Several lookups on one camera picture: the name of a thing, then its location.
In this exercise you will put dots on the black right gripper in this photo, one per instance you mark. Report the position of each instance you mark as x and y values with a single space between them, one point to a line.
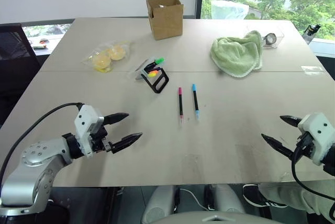
306 146

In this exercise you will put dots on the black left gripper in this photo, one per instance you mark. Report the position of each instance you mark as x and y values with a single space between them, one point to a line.
99 140

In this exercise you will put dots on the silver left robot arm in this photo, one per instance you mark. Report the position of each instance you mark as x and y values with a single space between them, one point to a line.
28 163

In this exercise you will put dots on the pink capped black pen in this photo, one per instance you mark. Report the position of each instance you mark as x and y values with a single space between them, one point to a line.
180 105

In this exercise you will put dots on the blue capped black pen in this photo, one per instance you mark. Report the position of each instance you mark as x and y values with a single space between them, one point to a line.
195 99

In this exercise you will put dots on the brown cardboard box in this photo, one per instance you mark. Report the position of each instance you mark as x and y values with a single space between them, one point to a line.
167 22

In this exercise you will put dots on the black tilted stand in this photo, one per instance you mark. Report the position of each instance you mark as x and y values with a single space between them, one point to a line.
159 82

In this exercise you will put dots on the bag of highlighters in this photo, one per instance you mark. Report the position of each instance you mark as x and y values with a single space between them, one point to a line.
142 71

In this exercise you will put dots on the grey trouser leg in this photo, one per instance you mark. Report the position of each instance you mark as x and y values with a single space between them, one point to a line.
301 197

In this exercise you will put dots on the black sneaker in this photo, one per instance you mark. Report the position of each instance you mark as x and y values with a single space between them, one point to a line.
255 196

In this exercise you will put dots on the yellow round bread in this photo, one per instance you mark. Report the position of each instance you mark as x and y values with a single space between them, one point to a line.
117 53
101 60

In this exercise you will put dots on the clear plastic bread bag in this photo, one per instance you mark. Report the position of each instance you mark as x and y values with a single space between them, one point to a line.
90 60

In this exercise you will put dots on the silver robot leg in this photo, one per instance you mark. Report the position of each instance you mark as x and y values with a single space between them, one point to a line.
158 203
227 197

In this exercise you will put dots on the light green towel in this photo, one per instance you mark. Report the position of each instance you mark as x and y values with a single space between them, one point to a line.
235 54

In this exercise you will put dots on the clear plastic container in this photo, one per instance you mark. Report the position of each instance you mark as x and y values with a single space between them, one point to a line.
278 38

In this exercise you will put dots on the metallic tape roll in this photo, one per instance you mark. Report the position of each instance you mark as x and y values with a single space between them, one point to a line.
269 38

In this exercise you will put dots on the black yellow device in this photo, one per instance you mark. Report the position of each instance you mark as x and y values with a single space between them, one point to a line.
312 29

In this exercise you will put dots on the grey robot torso cover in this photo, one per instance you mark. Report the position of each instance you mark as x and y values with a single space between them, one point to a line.
209 218

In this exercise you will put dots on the small red orange item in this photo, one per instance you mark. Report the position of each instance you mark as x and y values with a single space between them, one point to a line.
43 41

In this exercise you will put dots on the black mesh office chair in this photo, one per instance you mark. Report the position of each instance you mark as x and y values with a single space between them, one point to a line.
14 59

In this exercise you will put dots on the translucent plastic bag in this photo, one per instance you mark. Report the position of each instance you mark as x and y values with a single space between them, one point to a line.
227 9

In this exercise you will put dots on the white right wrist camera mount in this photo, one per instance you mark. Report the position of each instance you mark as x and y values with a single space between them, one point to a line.
318 132

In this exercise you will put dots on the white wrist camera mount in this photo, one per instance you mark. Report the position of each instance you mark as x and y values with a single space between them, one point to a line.
85 122
318 132

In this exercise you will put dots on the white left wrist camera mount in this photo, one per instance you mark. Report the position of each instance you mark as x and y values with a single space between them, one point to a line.
85 122

